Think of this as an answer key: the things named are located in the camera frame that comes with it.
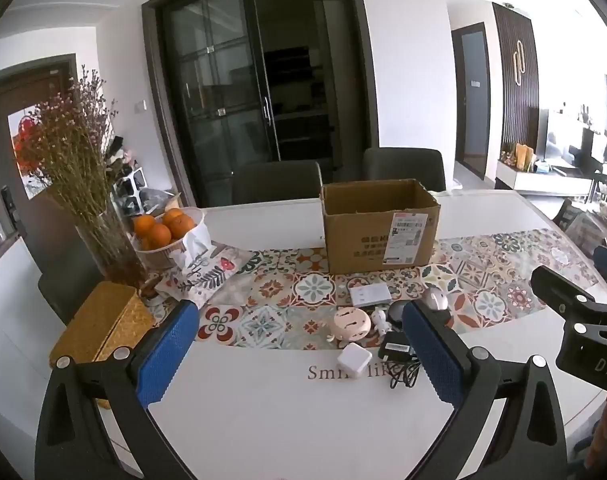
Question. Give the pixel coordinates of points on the gold wall ornament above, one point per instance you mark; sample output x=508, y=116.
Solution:
x=519, y=62

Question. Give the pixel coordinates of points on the white storage rack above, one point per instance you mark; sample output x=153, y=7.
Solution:
x=131, y=187

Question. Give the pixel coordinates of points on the cardboard box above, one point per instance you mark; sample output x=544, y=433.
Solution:
x=363, y=245

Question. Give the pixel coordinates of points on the orange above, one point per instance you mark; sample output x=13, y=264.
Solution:
x=184, y=226
x=159, y=236
x=144, y=226
x=172, y=216

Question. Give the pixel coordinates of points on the grey bag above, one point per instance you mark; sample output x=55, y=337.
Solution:
x=156, y=200

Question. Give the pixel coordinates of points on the brown wooden door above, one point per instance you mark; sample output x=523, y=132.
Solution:
x=33, y=90

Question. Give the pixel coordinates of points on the dried flower bouquet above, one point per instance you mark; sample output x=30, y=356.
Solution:
x=73, y=160

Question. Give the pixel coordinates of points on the dark slatted wall panel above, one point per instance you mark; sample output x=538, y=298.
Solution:
x=503, y=110

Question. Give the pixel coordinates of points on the floral fabric tissue cover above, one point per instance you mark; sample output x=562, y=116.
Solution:
x=208, y=272

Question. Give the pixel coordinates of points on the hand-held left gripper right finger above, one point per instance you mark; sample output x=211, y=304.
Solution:
x=428, y=355

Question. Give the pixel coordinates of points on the white square charger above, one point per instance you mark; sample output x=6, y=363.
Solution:
x=354, y=360

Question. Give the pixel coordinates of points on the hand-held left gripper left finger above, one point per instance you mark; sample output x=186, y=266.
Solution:
x=166, y=355

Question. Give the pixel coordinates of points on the yellow paper bag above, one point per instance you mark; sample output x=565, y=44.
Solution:
x=523, y=157

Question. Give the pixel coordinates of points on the dark hallway door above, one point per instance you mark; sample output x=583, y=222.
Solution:
x=472, y=100

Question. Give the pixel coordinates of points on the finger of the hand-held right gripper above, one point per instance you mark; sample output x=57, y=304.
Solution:
x=558, y=290

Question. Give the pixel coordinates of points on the white media console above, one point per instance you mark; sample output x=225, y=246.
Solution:
x=543, y=182

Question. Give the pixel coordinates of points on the white fruit bowl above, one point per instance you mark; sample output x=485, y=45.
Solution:
x=153, y=257

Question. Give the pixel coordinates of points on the grey dining chair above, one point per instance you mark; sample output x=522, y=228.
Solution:
x=276, y=182
x=68, y=290
x=403, y=167

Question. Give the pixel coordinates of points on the white rectangular switch panel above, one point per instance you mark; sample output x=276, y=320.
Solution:
x=369, y=295

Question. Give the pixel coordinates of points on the television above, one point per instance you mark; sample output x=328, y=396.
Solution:
x=563, y=140

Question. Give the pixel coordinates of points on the red door ornament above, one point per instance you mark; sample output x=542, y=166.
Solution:
x=23, y=140

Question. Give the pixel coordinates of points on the yellow woven box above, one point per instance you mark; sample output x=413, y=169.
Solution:
x=98, y=325

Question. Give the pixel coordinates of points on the white figure toy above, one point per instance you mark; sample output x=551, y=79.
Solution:
x=381, y=321

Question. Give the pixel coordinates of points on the plush toys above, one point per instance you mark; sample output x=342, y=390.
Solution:
x=119, y=152

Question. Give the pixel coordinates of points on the dark glass sliding door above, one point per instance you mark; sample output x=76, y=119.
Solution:
x=223, y=85

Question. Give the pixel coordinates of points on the patterned table runner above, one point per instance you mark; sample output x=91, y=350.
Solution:
x=283, y=300

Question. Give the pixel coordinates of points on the pink round device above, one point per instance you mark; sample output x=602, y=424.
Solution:
x=351, y=322

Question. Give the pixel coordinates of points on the glass vase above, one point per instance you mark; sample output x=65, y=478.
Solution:
x=108, y=255

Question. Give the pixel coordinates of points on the black round device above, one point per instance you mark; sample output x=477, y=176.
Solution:
x=396, y=311

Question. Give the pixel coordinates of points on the chair with patterned cushion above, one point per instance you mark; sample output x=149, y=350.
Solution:
x=573, y=220

